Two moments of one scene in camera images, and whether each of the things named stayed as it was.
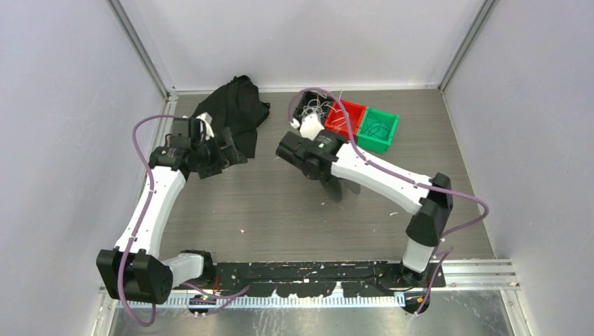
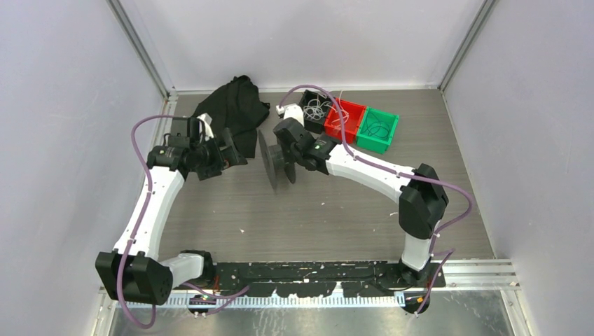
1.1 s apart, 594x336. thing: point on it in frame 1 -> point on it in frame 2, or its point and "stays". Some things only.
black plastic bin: (312, 103) stays
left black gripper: (228, 156) stays
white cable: (315, 106) stays
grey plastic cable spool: (333, 185) -> (276, 162)
